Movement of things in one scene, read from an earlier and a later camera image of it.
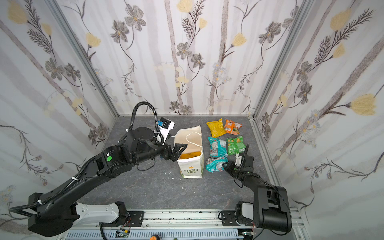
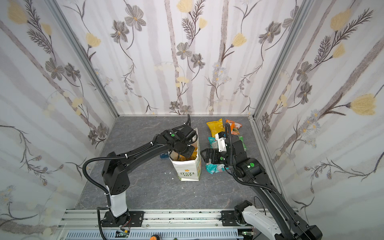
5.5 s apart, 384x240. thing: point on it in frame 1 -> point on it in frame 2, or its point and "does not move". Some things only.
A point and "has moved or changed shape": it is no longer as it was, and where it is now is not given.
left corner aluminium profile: x=57 y=10 does not move
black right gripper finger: x=229 y=166 -> x=211 y=155
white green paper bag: x=191 y=160 has moved or changed shape
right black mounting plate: x=228 y=218 does not move
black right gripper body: x=233 y=168 -> x=212 y=155
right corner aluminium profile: x=283 y=55 does not move
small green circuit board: x=120 y=234 does not move
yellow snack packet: x=216 y=128 does not move
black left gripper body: x=172 y=151 -> x=182 y=150
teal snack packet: x=215 y=164 does not move
